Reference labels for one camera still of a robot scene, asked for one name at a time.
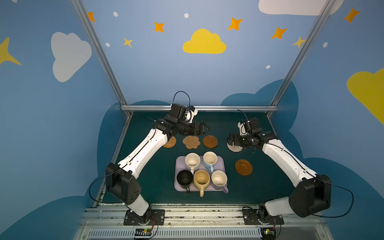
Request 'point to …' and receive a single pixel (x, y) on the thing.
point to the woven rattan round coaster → (171, 143)
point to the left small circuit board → (143, 233)
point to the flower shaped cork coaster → (191, 142)
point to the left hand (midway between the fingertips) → (202, 128)
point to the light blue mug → (210, 158)
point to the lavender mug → (219, 179)
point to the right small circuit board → (268, 233)
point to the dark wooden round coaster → (210, 141)
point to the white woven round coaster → (234, 148)
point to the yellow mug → (201, 179)
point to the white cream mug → (192, 160)
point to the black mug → (184, 178)
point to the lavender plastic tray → (179, 164)
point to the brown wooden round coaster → (243, 167)
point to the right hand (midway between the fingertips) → (235, 138)
